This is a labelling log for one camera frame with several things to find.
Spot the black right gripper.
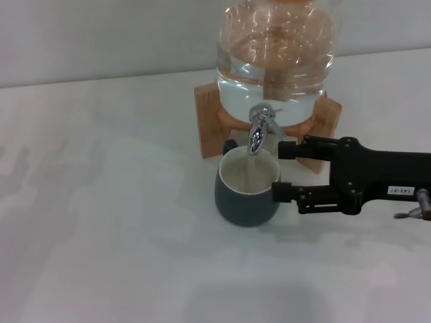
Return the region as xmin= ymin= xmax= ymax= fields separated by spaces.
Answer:
xmin=271 ymin=135 xmax=431 ymax=216

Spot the chrome faucet with lever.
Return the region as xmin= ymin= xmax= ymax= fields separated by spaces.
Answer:
xmin=248 ymin=103 xmax=288 ymax=156

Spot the black ceramic cup white inside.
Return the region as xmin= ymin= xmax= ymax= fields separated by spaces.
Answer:
xmin=214 ymin=139 xmax=281 ymax=228

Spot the wooden dispenser stand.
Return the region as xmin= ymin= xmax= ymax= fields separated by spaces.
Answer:
xmin=194 ymin=82 xmax=343 ymax=175

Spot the clear glass water dispenser jar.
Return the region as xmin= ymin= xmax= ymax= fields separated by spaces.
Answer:
xmin=215 ymin=0 xmax=337 ymax=122

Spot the metal cable connector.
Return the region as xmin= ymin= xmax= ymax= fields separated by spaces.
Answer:
xmin=393 ymin=188 xmax=431 ymax=221

